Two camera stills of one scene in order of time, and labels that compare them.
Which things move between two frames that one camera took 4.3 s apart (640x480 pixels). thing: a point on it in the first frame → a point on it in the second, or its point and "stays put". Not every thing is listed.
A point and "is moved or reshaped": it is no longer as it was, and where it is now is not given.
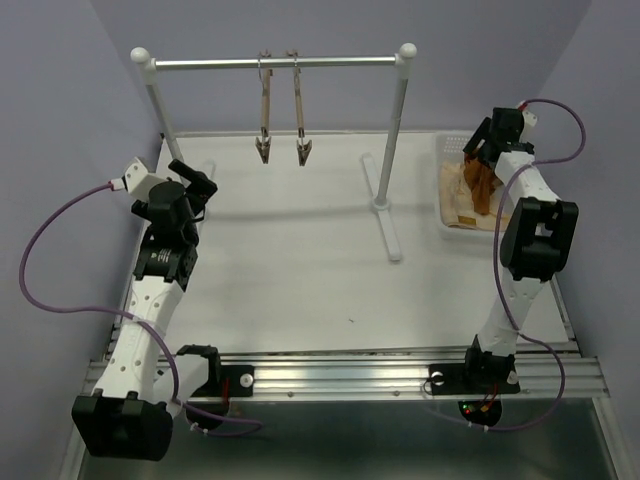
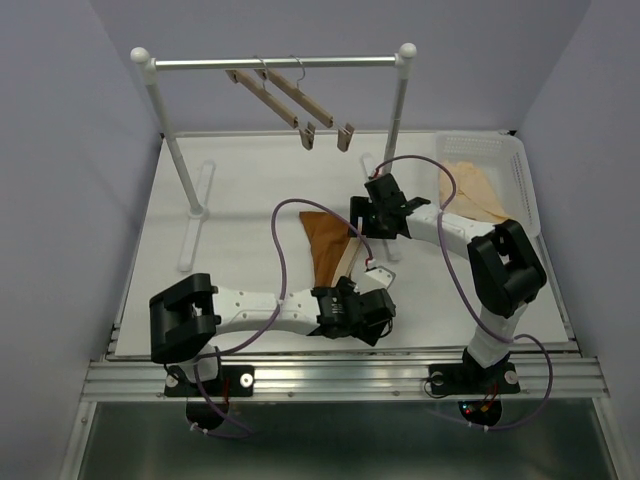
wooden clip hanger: [304, 145] → [308, 103]
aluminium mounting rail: [407, 380] stays put
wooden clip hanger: [264, 63] is moved or reshaped
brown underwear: [480, 179] → [328, 234]
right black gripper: [481, 132] → [359, 206]
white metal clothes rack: [148, 66] stays put
